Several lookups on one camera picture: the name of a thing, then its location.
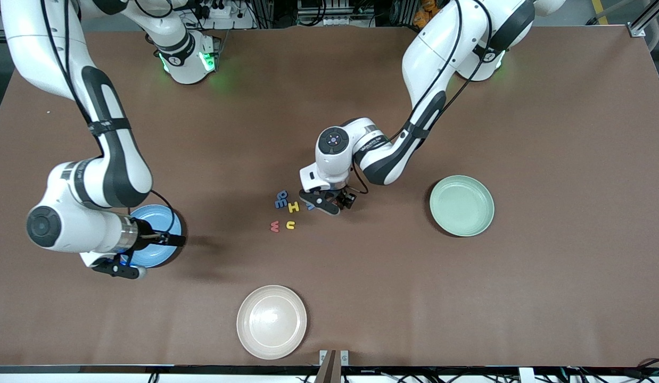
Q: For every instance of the aluminium frame post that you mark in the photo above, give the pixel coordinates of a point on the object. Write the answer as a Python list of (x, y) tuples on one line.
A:
[(641, 27)]

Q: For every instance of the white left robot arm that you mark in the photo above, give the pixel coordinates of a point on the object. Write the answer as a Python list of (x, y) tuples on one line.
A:
[(436, 48)]

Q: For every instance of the dark blue letter a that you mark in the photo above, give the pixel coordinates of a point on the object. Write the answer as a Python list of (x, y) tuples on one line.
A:
[(285, 194)]

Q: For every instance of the orange bags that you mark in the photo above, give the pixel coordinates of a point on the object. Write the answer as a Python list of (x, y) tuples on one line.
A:
[(428, 13)]

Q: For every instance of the blue lowercase letter m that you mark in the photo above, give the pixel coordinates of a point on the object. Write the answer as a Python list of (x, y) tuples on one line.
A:
[(279, 202)]

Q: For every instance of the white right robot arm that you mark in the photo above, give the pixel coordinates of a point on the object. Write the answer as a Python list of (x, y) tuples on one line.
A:
[(116, 175)]

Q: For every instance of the yellow foam letter H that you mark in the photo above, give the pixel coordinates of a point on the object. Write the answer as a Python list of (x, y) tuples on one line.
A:
[(293, 207)]

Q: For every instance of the metal camera pole bracket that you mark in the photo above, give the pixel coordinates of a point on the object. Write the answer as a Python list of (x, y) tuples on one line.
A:
[(329, 367)]

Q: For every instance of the green plate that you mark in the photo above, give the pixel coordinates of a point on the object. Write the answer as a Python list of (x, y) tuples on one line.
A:
[(461, 206)]

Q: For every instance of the black equipment rack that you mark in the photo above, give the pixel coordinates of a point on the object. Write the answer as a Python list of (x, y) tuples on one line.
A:
[(335, 13)]

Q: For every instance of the beige plate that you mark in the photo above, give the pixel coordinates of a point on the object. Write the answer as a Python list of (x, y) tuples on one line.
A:
[(271, 322)]

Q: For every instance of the red foam letter w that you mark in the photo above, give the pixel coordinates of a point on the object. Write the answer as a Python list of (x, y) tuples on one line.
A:
[(275, 226)]

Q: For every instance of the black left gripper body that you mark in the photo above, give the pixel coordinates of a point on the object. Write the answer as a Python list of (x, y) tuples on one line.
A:
[(344, 197)]

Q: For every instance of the white power strip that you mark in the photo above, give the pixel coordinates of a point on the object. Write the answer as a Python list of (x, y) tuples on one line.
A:
[(217, 10)]

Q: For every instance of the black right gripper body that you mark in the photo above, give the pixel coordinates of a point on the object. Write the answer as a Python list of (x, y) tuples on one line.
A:
[(147, 234)]

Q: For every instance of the blue plate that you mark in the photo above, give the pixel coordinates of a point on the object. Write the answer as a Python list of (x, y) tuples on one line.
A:
[(167, 255)]

